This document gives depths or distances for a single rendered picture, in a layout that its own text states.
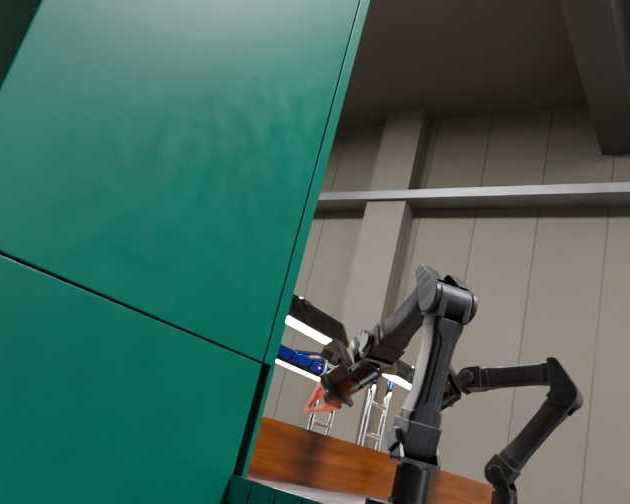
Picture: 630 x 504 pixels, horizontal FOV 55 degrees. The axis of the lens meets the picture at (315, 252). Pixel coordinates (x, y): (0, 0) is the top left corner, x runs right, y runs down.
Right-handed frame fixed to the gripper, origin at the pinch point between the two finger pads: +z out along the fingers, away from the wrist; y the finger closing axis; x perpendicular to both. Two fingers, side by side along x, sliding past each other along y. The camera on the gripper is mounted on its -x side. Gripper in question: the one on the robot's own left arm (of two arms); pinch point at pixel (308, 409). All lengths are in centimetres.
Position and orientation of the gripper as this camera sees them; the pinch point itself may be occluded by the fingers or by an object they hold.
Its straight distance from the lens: 146.1
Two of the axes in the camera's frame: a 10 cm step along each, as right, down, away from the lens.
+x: 3.5, 7.3, -5.9
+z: -7.8, 5.7, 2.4
